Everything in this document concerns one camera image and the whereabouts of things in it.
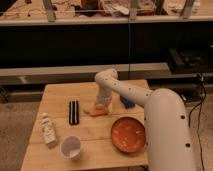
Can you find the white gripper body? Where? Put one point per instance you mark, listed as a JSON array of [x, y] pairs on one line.
[[101, 106]]

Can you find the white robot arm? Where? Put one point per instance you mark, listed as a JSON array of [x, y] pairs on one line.
[[167, 133]]

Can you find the blue sponge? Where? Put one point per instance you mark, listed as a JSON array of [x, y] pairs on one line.
[[127, 103]]

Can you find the orange plate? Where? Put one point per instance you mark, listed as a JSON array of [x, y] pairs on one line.
[[128, 135]]

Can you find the wooden table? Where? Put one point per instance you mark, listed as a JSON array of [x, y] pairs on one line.
[[94, 132]]

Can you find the white tube bottle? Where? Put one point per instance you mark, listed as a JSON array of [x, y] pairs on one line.
[[49, 134]]

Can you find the long metal shelf rail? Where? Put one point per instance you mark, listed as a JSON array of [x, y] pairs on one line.
[[40, 75]]

